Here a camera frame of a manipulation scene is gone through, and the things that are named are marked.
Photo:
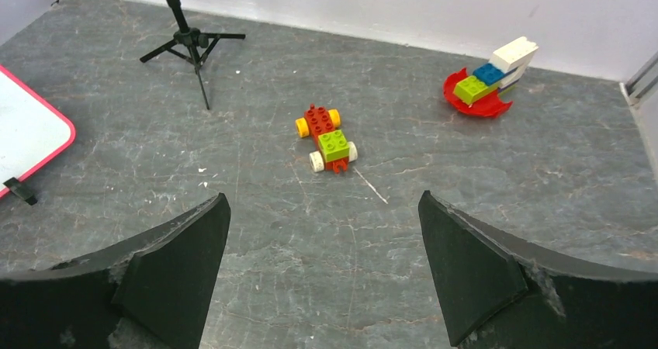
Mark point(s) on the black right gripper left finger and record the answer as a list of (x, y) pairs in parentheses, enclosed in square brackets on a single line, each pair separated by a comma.
[(156, 285)]

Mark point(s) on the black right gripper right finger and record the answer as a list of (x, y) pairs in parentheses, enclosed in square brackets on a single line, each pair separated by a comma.
[(497, 290)]

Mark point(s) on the pink framed whiteboard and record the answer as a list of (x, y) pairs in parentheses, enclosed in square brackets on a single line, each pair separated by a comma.
[(33, 132)]

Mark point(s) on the black whiteboard clip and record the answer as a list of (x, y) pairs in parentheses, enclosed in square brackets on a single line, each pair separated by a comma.
[(16, 187)]

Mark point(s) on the red toy brick boat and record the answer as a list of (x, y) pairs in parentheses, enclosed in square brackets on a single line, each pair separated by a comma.
[(477, 93)]

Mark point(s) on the red toy brick car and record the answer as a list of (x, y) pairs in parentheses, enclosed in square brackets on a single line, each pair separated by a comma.
[(334, 152)]

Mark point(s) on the black tripod microphone stand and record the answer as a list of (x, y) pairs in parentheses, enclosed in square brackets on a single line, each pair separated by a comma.
[(191, 44)]

